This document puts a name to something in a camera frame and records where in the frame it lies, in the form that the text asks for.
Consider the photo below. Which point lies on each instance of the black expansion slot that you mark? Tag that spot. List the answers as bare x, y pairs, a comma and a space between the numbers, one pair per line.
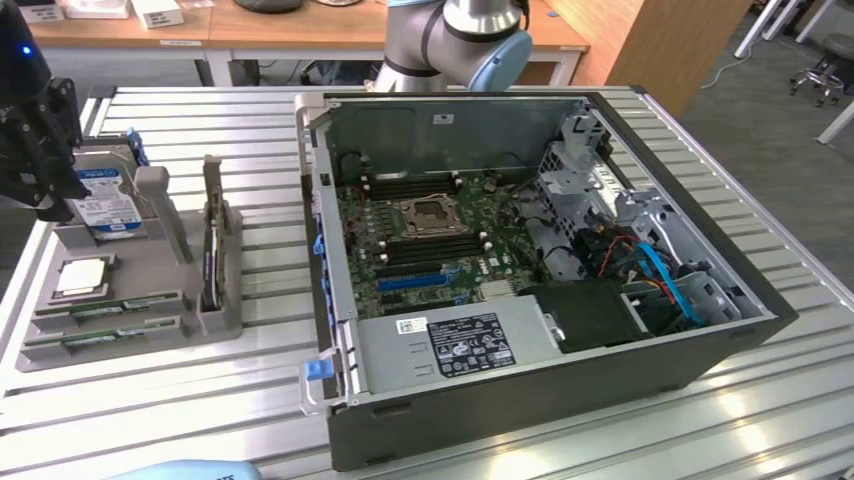
410, 270

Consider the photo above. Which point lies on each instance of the green motherboard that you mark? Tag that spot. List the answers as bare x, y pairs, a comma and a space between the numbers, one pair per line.
467, 220

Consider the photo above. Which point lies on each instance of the chrome stool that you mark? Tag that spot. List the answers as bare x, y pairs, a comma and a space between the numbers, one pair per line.
823, 70

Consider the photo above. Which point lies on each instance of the metal disk bay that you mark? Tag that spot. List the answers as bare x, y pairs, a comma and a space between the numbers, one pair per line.
694, 260

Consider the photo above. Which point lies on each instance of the black RAM slot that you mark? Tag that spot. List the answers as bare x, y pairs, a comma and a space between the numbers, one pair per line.
435, 258
414, 176
434, 239
435, 252
434, 245
414, 183
414, 189

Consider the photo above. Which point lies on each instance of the grey power supply unit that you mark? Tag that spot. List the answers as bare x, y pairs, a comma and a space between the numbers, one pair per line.
460, 345

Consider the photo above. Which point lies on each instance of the wooden cabinet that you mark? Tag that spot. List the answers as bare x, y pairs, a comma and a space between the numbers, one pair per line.
654, 45

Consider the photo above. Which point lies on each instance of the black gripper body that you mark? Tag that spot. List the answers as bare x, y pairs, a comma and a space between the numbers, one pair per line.
16, 55

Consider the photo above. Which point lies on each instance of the metal drive cage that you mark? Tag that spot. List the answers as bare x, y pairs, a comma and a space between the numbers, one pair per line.
580, 170

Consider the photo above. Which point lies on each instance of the grey parts rack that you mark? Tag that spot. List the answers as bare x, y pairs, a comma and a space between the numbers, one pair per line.
160, 320

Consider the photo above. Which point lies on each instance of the black fan shroud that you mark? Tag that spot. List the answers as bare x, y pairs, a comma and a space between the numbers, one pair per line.
587, 315

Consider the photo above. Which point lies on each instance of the metal CPU socket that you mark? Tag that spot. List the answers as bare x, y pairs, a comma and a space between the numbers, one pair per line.
430, 215

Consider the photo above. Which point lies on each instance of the green RAM stick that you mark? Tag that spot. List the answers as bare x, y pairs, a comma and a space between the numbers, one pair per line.
100, 310
107, 337

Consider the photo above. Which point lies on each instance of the hard disk with blue bracket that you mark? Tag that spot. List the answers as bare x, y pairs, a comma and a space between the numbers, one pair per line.
109, 205

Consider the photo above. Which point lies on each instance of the small silver chipset heatsink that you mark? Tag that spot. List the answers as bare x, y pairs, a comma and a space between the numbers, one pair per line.
496, 290

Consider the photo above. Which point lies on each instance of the graphics card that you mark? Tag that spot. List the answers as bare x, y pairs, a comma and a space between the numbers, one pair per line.
215, 235

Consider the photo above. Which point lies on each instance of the white table frame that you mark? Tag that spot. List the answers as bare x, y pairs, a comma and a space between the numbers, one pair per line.
761, 25

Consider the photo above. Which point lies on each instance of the white cardboard box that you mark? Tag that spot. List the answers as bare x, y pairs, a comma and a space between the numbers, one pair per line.
40, 11
99, 7
155, 12

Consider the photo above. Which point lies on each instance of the blue case latch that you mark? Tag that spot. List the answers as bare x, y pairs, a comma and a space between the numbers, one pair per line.
316, 371

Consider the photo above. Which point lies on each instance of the wooden desk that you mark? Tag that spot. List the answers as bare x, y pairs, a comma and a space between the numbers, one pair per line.
300, 30

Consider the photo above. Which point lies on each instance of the black open PC case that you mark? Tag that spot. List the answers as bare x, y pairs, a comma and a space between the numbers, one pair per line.
667, 360

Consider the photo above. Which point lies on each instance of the blue expansion slot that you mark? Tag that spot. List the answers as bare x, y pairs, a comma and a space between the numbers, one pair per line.
414, 282

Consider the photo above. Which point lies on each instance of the silver CPU chip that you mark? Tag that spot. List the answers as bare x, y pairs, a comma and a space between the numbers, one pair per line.
81, 276

